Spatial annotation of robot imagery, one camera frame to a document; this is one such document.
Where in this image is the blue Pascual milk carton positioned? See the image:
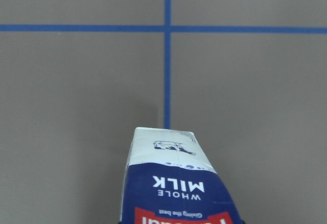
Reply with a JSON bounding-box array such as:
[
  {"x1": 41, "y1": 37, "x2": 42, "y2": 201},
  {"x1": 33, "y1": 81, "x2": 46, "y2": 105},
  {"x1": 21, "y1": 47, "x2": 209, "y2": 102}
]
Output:
[{"x1": 120, "y1": 127, "x2": 242, "y2": 223}]

